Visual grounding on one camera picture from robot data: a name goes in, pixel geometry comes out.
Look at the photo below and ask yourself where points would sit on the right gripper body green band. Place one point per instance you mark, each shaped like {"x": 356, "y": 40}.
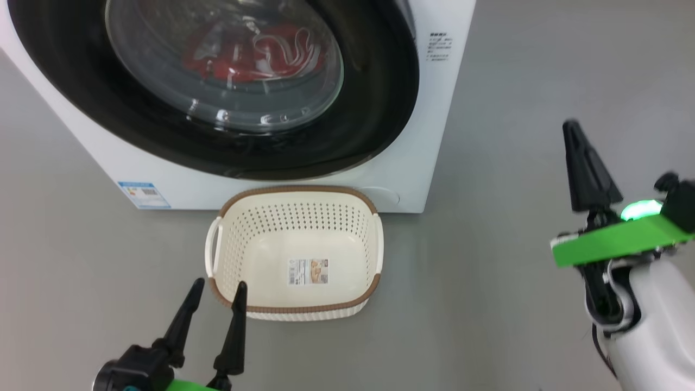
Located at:
{"x": 613, "y": 241}

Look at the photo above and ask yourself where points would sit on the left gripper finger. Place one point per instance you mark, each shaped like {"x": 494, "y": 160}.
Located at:
{"x": 187, "y": 320}
{"x": 237, "y": 331}

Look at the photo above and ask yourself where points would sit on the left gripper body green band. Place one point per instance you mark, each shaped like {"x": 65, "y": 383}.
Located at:
{"x": 187, "y": 385}

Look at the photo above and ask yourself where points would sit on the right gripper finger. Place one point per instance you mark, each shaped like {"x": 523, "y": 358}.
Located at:
{"x": 589, "y": 179}

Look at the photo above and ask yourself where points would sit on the round glass washing machine door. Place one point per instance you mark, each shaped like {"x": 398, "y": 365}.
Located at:
{"x": 380, "y": 108}

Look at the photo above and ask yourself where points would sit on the red garment striped white trim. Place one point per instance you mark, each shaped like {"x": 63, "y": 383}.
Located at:
{"x": 285, "y": 51}

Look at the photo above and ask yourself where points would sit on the cream laundry basket brown rim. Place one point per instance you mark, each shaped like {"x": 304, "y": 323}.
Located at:
{"x": 244, "y": 260}

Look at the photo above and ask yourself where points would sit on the paper basket label sticker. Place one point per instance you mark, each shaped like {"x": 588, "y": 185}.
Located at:
{"x": 308, "y": 271}

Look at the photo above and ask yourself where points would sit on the white front-load washing machine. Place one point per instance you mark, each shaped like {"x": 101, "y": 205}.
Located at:
{"x": 434, "y": 136}

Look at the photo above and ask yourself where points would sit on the blue energy label sticker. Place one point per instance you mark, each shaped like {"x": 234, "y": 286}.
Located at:
{"x": 144, "y": 194}

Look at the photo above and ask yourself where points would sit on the round white filter cover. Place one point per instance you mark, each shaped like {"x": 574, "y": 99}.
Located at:
{"x": 380, "y": 198}

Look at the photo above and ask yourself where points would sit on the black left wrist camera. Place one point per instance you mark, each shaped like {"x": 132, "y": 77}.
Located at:
{"x": 136, "y": 366}

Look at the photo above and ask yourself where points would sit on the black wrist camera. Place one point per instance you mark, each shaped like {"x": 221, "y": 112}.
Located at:
{"x": 681, "y": 206}
{"x": 136, "y": 366}

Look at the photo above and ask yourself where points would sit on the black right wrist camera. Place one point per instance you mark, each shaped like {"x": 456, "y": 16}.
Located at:
{"x": 681, "y": 206}

